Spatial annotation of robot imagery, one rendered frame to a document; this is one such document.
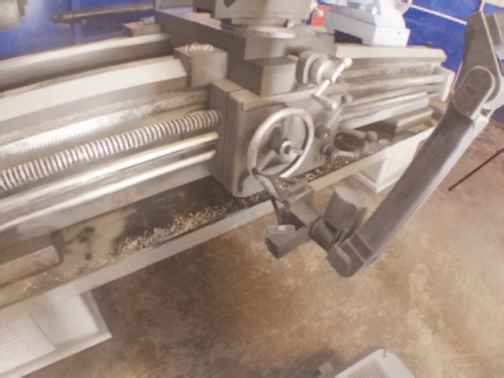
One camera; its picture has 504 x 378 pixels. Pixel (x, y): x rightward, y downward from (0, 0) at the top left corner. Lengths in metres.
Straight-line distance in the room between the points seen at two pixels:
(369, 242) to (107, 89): 0.62
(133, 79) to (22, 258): 0.53
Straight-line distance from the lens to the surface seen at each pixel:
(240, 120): 0.78
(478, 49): 0.50
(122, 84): 0.78
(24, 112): 0.75
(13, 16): 0.86
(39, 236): 0.96
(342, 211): 0.61
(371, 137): 1.03
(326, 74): 0.80
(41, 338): 1.18
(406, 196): 0.54
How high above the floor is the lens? 1.09
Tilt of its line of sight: 38 degrees down
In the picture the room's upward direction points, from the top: 7 degrees clockwise
